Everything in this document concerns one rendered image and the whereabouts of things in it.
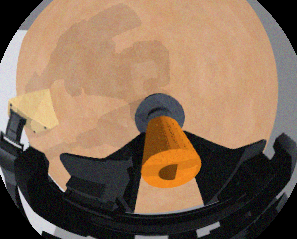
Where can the orange knob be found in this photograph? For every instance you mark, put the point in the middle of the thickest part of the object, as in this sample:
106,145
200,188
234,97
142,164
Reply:
169,159

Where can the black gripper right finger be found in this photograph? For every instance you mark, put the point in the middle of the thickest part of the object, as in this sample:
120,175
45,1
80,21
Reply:
219,164

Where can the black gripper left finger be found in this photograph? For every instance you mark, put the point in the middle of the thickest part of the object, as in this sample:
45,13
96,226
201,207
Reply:
121,171

